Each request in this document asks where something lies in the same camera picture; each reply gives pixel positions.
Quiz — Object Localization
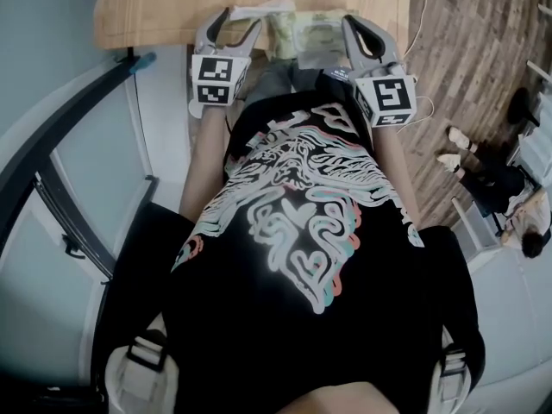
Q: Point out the person's grey trousers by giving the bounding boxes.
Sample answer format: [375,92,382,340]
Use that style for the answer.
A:
[248,65,324,107]

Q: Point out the white floor cable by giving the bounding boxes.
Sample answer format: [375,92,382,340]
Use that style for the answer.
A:
[396,95,435,135]
[403,0,443,55]

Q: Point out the black window frame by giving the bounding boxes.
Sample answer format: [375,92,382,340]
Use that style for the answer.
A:
[0,53,160,405]

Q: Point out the person's neck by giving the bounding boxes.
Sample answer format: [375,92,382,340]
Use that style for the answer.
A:
[286,381,405,414]

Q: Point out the person's right forearm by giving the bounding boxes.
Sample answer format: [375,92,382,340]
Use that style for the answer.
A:
[370,125,422,228]

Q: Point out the white draped table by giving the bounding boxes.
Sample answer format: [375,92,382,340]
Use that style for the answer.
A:
[506,92,552,167]

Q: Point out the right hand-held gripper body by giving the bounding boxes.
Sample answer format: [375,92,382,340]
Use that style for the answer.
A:
[348,58,419,129]

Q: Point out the person's left forearm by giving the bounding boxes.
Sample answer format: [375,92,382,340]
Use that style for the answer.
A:
[179,105,234,223]

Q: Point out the beige shoulder strap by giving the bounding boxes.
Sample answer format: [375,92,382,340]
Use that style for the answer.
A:
[433,342,471,414]
[105,328,180,414]

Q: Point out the black round stool base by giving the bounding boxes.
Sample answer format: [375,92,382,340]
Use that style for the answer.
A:
[508,86,540,127]

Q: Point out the black printed t-shirt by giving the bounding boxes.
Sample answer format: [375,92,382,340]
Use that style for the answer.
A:
[103,88,488,414]

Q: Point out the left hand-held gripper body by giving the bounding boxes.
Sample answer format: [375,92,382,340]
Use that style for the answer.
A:
[187,43,253,121]

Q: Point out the pale green cloth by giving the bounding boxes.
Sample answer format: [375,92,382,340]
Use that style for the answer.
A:
[265,9,346,68]

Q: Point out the white cloth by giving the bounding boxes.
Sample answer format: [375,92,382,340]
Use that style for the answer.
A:
[228,0,297,22]

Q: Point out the white open shelf unit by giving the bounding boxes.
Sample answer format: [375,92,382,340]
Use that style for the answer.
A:
[450,196,504,258]

